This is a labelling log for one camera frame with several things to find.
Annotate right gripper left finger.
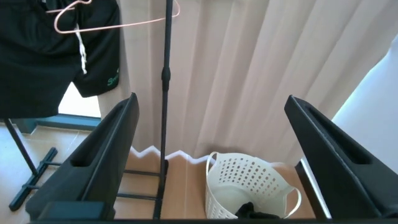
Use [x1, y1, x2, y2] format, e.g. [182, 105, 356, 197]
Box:
[26, 92, 141, 220]

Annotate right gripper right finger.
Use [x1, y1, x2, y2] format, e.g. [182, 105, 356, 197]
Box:
[283, 95, 398, 219]

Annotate black shorts with white logo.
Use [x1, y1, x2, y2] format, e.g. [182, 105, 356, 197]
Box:
[0, 0, 121, 119]

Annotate white laundry basket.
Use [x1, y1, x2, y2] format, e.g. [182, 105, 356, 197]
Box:
[205, 151, 302, 220]

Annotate black clothes rack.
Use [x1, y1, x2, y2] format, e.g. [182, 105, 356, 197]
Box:
[2, 0, 174, 220]

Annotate window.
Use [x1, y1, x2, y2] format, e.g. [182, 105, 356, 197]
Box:
[12, 82, 102, 134]

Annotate black garment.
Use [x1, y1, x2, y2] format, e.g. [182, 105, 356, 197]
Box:
[235, 202, 280, 220]

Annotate beige curtain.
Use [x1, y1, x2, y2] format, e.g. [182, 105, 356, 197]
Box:
[98, 0, 398, 164]

